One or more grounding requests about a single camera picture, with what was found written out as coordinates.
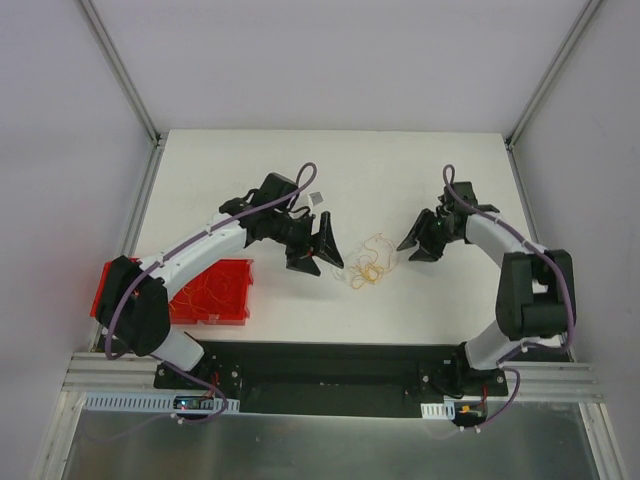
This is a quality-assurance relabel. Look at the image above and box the wire bundle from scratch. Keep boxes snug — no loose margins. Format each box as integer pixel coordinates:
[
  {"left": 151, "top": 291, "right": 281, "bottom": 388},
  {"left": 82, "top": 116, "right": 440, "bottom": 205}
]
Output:
[{"left": 332, "top": 230, "right": 399, "bottom": 292}]

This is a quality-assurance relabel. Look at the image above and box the yellow wire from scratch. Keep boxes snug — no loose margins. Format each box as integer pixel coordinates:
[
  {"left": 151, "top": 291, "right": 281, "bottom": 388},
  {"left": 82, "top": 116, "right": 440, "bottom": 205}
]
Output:
[{"left": 169, "top": 272, "right": 246, "bottom": 321}]

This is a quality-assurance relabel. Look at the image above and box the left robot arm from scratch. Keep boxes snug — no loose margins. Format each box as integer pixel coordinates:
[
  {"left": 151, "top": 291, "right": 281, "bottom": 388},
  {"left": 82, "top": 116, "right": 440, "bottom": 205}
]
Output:
[{"left": 91, "top": 172, "right": 344, "bottom": 390}]

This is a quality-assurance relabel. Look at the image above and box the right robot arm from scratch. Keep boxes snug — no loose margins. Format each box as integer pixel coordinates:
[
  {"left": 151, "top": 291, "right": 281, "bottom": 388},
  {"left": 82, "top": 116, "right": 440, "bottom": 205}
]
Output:
[{"left": 398, "top": 181, "right": 576, "bottom": 398}]

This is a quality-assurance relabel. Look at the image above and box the red plastic bin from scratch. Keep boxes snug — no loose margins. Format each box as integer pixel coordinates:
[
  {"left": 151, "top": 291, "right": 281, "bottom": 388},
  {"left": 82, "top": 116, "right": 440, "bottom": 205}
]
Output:
[{"left": 90, "top": 255, "right": 253, "bottom": 338}]

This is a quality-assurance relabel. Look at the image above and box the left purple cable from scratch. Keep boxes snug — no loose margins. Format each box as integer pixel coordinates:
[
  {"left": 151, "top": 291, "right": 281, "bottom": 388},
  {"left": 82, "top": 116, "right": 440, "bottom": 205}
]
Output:
[{"left": 103, "top": 161, "right": 319, "bottom": 426}]

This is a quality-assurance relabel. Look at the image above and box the right aluminium frame post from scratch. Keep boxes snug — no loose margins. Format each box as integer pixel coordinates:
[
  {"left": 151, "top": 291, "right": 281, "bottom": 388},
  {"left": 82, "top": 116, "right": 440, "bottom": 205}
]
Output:
[{"left": 505, "top": 0, "right": 606, "bottom": 151}]

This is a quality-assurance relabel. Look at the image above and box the aluminium frame post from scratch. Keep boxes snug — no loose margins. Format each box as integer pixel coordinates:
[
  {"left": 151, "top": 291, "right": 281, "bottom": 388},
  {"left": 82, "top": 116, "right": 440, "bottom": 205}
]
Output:
[
  {"left": 75, "top": 0, "right": 162, "bottom": 146},
  {"left": 505, "top": 0, "right": 606, "bottom": 151}
]

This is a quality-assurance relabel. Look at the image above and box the right white cable duct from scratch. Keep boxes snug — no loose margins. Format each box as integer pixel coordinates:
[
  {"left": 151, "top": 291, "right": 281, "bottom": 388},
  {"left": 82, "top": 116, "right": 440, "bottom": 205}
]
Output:
[{"left": 420, "top": 401, "right": 456, "bottom": 421}]

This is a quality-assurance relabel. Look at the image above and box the white cable duct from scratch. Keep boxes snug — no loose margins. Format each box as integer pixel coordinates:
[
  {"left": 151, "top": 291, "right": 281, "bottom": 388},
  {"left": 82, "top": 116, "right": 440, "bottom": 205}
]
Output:
[
  {"left": 84, "top": 393, "right": 240, "bottom": 415},
  {"left": 420, "top": 401, "right": 456, "bottom": 421}
]

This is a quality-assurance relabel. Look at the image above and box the left aluminium frame post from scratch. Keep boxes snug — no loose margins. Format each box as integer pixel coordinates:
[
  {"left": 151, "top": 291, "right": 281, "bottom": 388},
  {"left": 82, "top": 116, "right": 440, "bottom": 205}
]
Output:
[{"left": 75, "top": 0, "right": 162, "bottom": 146}]

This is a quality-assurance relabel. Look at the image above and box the left white cable duct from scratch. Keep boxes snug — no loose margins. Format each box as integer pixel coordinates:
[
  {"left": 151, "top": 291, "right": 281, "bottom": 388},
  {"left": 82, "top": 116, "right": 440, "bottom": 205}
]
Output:
[{"left": 84, "top": 393, "right": 240, "bottom": 415}]

